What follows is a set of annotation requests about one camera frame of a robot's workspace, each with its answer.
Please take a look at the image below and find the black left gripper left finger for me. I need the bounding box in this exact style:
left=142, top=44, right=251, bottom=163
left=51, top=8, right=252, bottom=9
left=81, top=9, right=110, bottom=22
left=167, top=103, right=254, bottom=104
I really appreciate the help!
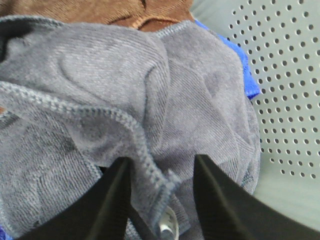
left=20, top=157, right=157, bottom=240

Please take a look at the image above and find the grey perforated laundry basket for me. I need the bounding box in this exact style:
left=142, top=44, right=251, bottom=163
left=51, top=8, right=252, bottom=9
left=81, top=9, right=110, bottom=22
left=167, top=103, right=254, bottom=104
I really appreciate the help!
left=191, top=0, right=320, bottom=229

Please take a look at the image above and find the grey microfibre towel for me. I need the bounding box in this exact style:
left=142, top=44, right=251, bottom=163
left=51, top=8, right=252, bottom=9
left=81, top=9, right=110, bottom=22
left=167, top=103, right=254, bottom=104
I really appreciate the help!
left=0, top=15, right=260, bottom=240

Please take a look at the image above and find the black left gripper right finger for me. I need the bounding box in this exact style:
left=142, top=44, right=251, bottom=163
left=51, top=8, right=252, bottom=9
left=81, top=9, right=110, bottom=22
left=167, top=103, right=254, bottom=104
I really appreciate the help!
left=193, top=154, right=320, bottom=240

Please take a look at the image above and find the blue towel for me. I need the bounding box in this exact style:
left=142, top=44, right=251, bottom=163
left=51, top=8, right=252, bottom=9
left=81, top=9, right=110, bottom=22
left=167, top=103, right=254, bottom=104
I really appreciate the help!
left=195, top=19, right=260, bottom=100

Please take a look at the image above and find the brown towel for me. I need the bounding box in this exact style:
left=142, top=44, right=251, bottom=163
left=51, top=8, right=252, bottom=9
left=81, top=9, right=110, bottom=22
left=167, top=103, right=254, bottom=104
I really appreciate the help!
left=0, top=0, right=194, bottom=32

